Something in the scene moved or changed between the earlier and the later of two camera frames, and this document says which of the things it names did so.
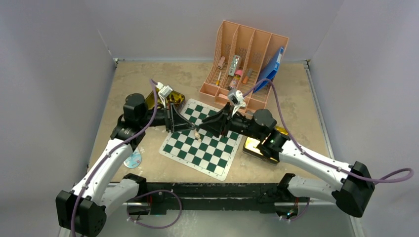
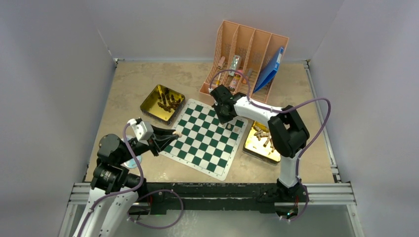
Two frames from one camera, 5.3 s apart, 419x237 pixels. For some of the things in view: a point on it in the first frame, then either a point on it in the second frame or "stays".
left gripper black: [174, 121] → [160, 138]
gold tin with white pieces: [250, 148] stays
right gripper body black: [239, 125] → [223, 116]
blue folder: [272, 71] stays
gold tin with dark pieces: [177, 98] stays
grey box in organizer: [233, 66] stays
